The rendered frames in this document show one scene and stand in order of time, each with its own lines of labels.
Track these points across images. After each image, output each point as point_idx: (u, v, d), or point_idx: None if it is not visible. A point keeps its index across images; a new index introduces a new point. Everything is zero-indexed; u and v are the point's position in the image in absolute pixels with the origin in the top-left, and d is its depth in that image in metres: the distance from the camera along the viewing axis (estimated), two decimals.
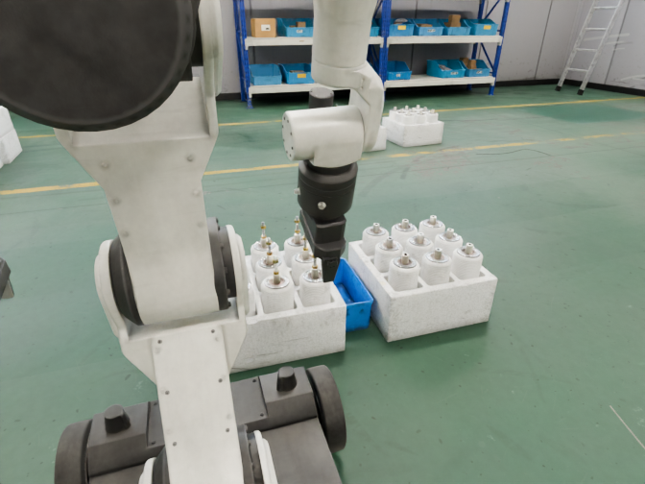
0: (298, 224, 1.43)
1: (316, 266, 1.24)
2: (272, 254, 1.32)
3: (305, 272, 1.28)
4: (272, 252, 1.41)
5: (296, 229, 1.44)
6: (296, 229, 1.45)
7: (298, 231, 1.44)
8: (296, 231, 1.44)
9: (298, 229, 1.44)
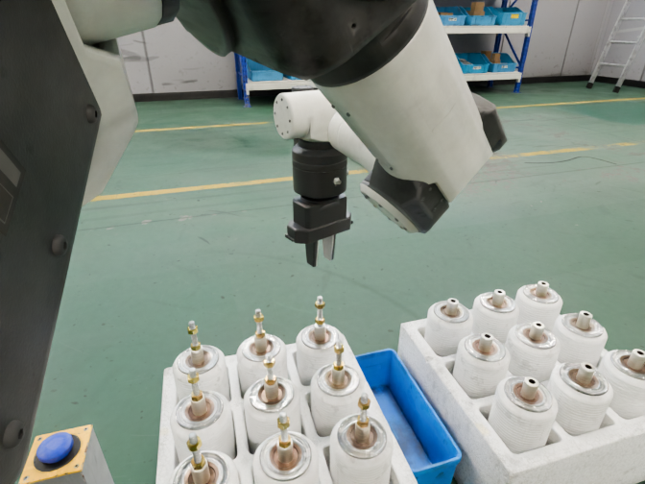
0: (322, 310, 0.80)
1: (367, 423, 0.61)
2: (275, 381, 0.69)
3: (342, 423, 0.65)
4: (275, 363, 0.77)
5: (317, 318, 0.81)
6: (318, 317, 0.82)
7: (323, 322, 0.81)
8: (317, 322, 0.80)
9: (322, 320, 0.81)
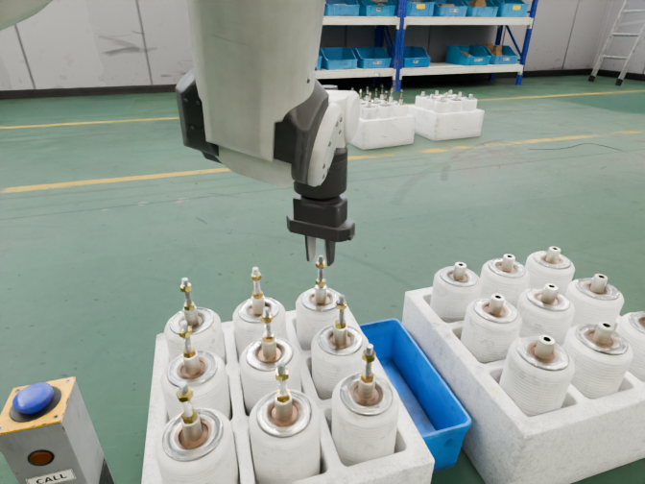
0: (321, 268, 0.76)
1: (371, 377, 0.56)
2: (274, 339, 0.64)
3: (345, 381, 0.60)
4: (274, 325, 0.73)
5: (322, 281, 0.76)
6: (318, 283, 0.76)
7: None
8: (325, 281, 0.77)
9: None
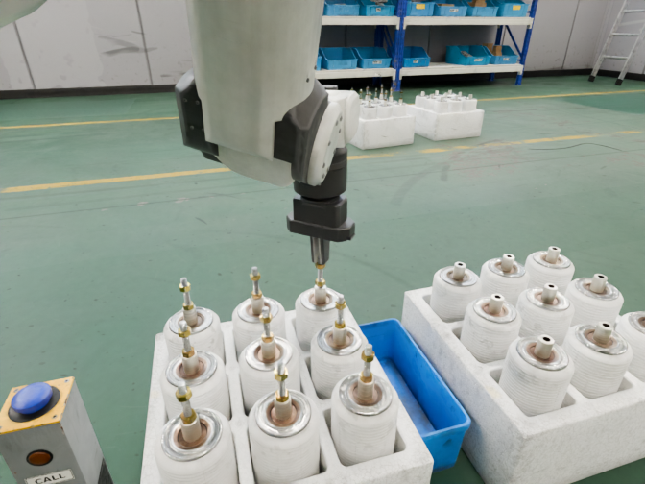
0: (317, 270, 0.76)
1: (370, 377, 0.56)
2: (273, 339, 0.64)
3: (345, 381, 0.60)
4: (273, 325, 0.73)
5: (322, 278, 0.77)
6: (324, 282, 0.77)
7: (315, 282, 0.77)
8: None
9: (317, 280, 0.77)
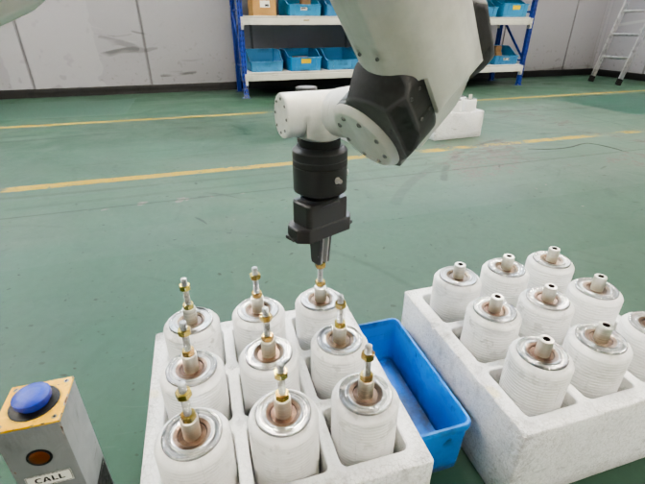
0: (322, 271, 0.75)
1: (370, 377, 0.56)
2: (273, 339, 0.64)
3: (345, 381, 0.60)
4: (273, 325, 0.73)
5: (317, 279, 0.77)
6: None
7: (322, 284, 0.76)
8: (316, 283, 0.76)
9: (322, 281, 0.76)
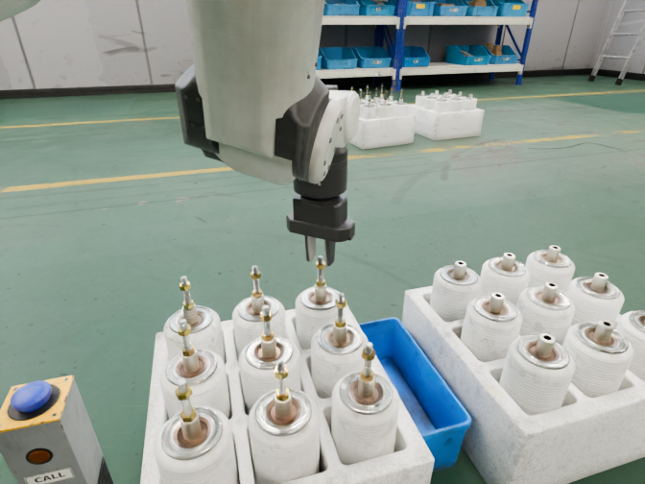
0: (318, 270, 0.76)
1: (371, 375, 0.56)
2: (273, 337, 0.64)
3: (345, 380, 0.60)
4: (274, 324, 0.73)
5: (323, 279, 0.77)
6: (324, 283, 0.76)
7: (316, 281, 0.77)
8: None
9: (317, 280, 0.77)
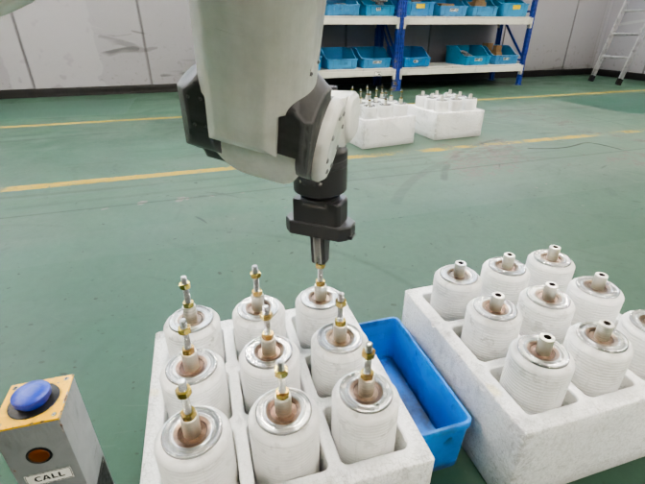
0: (322, 271, 0.75)
1: (371, 375, 0.56)
2: (273, 337, 0.64)
3: (345, 379, 0.60)
4: (273, 323, 0.73)
5: (318, 278, 0.77)
6: None
7: (322, 284, 0.76)
8: (316, 283, 0.76)
9: (322, 281, 0.76)
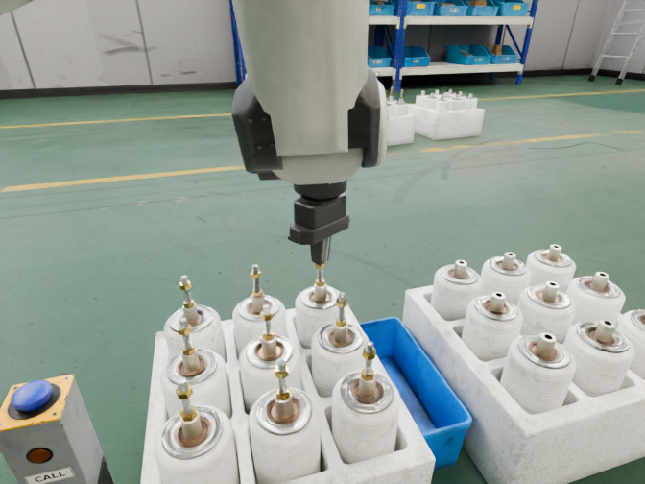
0: (318, 268, 0.76)
1: (371, 375, 0.56)
2: (274, 337, 0.64)
3: (346, 379, 0.60)
4: (274, 323, 0.73)
5: (322, 280, 0.76)
6: (320, 284, 0.76)
7: (318, 279, 0.78)
8: (323, 279, 0.77)
9: (318, 278, 0.77)
